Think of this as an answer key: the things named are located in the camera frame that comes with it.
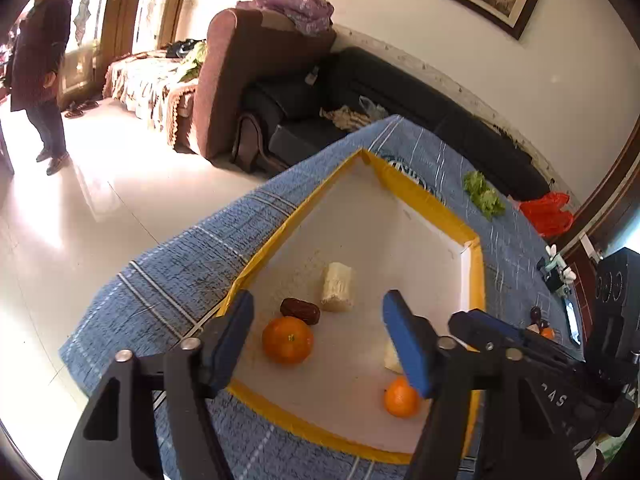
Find purple cloth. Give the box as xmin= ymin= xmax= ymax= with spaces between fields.
xmin=237 ymin=0 xmax=335 ymax=37

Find clear plastic bag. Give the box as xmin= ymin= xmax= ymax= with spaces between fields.
xmin=359 ymin=96 xmax=388 ymax=121

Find beige knitted cloth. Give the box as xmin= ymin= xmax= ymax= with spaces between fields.
xmin=320 ymin=106 xmax=373 ymax=133

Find green leafy vegetables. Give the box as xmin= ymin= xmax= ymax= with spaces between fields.
xmin=179 ymin=42 xmax=208 ymax=82

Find brown armchair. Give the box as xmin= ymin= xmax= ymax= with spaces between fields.
xmin=192 ymin=7 xmax=337 ymax=161

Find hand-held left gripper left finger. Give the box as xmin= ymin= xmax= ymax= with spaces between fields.
xmin=57 ymin=289 xmax=256 ymax=480

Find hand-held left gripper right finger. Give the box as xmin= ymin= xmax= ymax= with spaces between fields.
xmin=381 ymin=289 xmax=583 ymax=480

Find white box with yellow edges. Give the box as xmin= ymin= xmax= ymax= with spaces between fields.
xmin=216 ymin=147 xmax=487 ymax=465

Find small orange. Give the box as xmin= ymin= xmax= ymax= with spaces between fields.
xmin=383 ymin=376 xmax=421 ymax=419

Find black leather sofa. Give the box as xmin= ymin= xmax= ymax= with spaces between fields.
xmin=232 ymin=46 xmax=551 ymax=201

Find small white green toy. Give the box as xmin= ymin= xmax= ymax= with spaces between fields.
xmin=537 ymin=245 xmax=576 ymax=293

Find dark red date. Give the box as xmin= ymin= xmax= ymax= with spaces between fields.
xmin=280 ymin=297 xmax=321 ymax=326

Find red plastic bag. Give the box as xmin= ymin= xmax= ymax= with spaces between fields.
xmin=519 ymin=191 xmax=575 ymax=238

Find patterned covered couch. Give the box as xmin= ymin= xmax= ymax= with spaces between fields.
xmin=103 ymin=52 xmax=201 ymax=146

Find large orange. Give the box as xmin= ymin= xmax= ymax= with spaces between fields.
xmin=261 ymin=315 xmax=316 ymax=366

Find green lettuce leaf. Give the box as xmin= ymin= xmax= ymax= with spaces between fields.
xmin=462 ymin=170 xmax=507 ymax=221

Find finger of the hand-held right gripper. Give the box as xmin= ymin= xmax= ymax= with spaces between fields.
xmin=447 ymin=309 xmax=601 ymax=386

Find blue striped tablecloth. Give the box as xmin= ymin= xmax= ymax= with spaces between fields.
xmin=59 ymin=114 xmax=591 ymax=480

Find small pale sugarcane chunk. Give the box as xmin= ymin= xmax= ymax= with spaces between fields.
xmin=383 ymin=337 xmax=407 ymax=375

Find black bag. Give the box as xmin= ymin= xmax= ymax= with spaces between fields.
xmin=165 ymin=38 xmax=201 ymax=59

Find pair of slippers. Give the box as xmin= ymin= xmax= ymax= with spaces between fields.
xmin=64 ymin=100 xmax=101 ymax=120

